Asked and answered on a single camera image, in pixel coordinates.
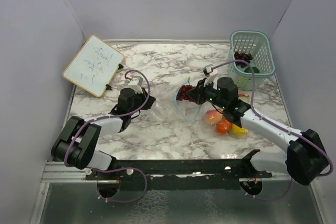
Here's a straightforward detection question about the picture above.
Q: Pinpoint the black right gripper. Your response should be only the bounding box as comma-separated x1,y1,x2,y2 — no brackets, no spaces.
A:
186,78,227,110

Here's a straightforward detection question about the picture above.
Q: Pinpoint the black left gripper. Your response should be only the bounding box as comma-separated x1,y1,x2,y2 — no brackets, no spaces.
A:
129,88,155,116

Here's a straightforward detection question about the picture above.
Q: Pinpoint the blue zip clear bag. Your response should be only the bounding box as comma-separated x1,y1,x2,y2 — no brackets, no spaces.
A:
149,77,201,123

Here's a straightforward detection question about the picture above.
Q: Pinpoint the orange zip clear bag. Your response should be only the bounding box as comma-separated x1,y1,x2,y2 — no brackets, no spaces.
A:
201,102,249,138

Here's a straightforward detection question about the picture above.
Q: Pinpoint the dark green fake vegetable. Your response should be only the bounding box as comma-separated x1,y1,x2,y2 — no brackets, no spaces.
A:
244,67,260,74

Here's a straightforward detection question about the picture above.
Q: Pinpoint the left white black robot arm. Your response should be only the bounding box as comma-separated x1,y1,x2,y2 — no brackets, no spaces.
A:
51,88,156,179

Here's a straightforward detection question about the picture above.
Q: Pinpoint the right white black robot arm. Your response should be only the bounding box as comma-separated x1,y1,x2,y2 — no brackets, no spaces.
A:
183,77,328,185

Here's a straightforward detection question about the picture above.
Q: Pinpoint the fake pink peach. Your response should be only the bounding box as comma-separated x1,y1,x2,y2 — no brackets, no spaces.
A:
205,110,223,125

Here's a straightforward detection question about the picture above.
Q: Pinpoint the fake orange tomato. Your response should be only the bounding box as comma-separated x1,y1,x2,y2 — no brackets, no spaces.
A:
215,119,232,135

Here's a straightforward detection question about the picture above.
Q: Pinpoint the fake yellow lemon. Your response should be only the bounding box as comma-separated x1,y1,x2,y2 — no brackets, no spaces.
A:
230,124,248,136

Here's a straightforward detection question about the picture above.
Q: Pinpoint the yellow framed whiteboard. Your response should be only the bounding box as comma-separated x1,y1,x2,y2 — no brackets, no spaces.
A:
62,35,124,97

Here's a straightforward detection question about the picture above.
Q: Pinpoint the teal plastic basket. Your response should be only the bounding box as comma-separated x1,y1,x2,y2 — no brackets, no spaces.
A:
228,30,275,90

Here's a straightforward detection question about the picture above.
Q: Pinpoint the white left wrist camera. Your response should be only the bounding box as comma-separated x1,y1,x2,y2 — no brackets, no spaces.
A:
128,76,143,94

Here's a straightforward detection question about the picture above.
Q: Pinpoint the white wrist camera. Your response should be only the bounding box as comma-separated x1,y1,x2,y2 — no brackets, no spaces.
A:
203,65,218,86
128,76,143,94

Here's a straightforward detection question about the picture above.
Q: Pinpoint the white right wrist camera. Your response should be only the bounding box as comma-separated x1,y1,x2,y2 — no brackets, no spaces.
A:
203,65,218,86

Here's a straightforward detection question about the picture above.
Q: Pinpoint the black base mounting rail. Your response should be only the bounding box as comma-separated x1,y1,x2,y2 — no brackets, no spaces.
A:
86,150,272,191

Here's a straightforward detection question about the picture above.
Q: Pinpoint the aluminium extrusion rail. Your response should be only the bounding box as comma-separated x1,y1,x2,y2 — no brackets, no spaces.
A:
42,158,290,183

